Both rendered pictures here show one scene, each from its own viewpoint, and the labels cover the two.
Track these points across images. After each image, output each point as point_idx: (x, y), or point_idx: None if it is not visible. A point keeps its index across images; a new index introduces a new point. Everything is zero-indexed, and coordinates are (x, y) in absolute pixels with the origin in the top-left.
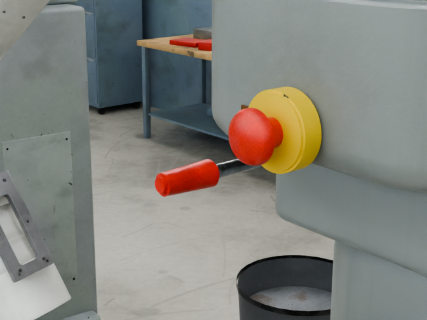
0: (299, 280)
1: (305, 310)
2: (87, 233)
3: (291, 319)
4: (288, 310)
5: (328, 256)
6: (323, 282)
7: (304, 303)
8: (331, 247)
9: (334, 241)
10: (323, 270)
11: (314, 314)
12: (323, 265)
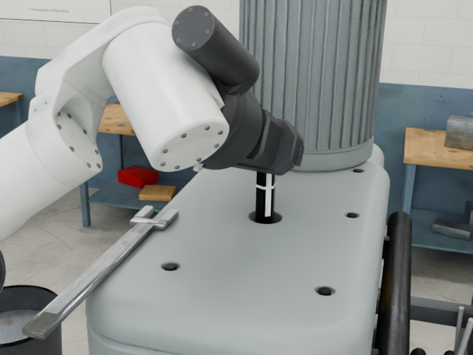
0: (3, 307)
1: (16, 333)
2: None
3: (10, 349)
4: (6, 344)
5: (7, 263)
6: (23, 303)
7: (13, 326)
8: (7, 253)
9: (8, 248)
10: (22, 294)
11: (29, 339)
12: (20, 290)
